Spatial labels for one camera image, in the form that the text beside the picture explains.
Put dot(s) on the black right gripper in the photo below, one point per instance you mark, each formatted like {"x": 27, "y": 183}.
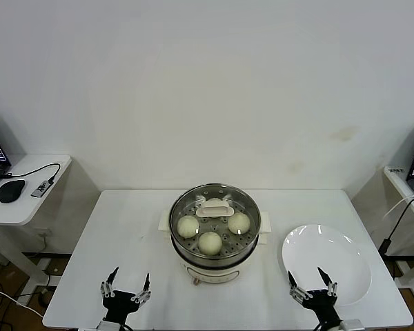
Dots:
{"x": 322, "y": 305}

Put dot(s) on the white printed label sticker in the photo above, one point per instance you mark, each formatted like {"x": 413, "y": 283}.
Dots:
{"x": 396, "y": 170}

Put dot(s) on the white round plate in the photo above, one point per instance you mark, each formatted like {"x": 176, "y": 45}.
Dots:
{"x": 317, "y": 262}

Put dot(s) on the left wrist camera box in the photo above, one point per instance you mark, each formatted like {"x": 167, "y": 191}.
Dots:
{"x": 108, "y": 325}

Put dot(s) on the grey usb hub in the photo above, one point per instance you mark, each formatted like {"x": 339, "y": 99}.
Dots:
{"x": 40, "y": 188}

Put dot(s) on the white steamed baozi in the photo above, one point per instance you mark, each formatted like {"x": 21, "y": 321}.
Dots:
{"x": 188, "y": 227}
{"x": 209, "y": 243}
{"x": 238, "y": 223}
{"x": 213, "y": 200}

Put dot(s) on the black computer mouse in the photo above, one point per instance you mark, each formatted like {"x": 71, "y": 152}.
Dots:
{"x": 10, "y": 190}

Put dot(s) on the white rounded side desk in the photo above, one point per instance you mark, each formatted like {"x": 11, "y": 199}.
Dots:
{"x": 38, "y": 210}

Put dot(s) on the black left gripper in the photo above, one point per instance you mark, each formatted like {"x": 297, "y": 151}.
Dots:
{"x": 119, "y": 305}

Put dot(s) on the stainless steel steamer basket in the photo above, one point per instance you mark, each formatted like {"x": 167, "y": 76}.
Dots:
{"x": 183, "y": 250}

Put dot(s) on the cream electric cooker pot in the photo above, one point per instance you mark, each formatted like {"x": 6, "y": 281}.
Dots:
{"x": 214, "y": 274}

